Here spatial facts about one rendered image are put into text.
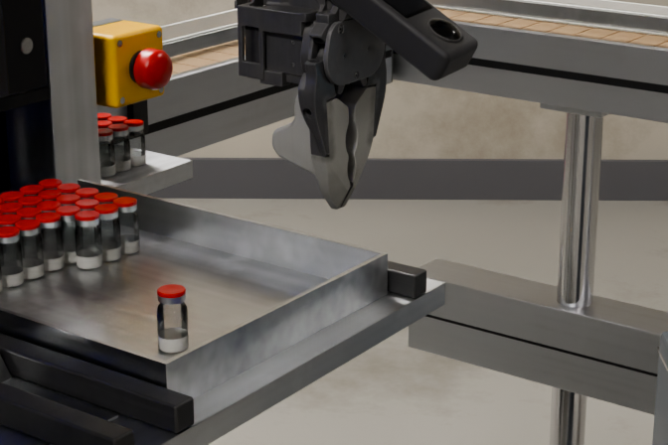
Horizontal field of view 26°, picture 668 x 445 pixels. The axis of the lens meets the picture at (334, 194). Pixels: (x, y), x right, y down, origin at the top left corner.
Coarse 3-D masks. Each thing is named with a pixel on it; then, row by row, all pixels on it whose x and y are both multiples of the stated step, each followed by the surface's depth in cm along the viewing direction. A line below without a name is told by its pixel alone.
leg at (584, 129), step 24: (576, 120) 192; (600, 120) 192; (576, 144) 193; (600, 144) 194; (576, 168) 194; (576, 192) 195; (576, 216) 196; (576, 240) 197; (576, 264) 198; (576, 288) 199; (552, 408) 207; (576, 408) 205; (552, 432) 207; (576, 432) 206
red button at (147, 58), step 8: (144, 56) 139; (152, 56) 139; (160, 56) 140; (168, 56) 141; (136, 64) 139; (144, 64) 139; (152, 64) 139; (160, 64) 140; (168, 64) 141; (136, 72) 139; (144, 72) 139; (152, 72) 139; (160, 72) 140; (168, 72) 141; (136, 80) 140; (144, 80) 139; (152, 80) 139; (160, 80) 140; (168, 80) 141; (152, 88) 140
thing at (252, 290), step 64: (128, 192) 130; (128, 256) 123; (192, 256) 123; (256, 256) 122; (320, 256) 118; (384, 256) 114; (0, 320) 103; (64, 320) 110; (128, 320) 110; (192, 320) 110; (256, 320) 102; (320, 320) 108; (192, 384) 97
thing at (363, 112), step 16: (336, 96) 108; (352, 96) 106; (368, 96) 106; (352, 112) 105; (368, 112) 107; (352, 128) 106; (368, 128) 107; (352, 144) 107; (368, 144) 108; (352, 160) 107; (352, 176) 107; (352, 192) 107
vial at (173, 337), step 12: (168, 300) 103; (180, 300) 103; (168, 312) 103; (180, 312) 103; (168, 324) 103; (180, 324) 103; (168, 336) 103; (180, 336) 104; (168, 348) 104; (180, 348) 104
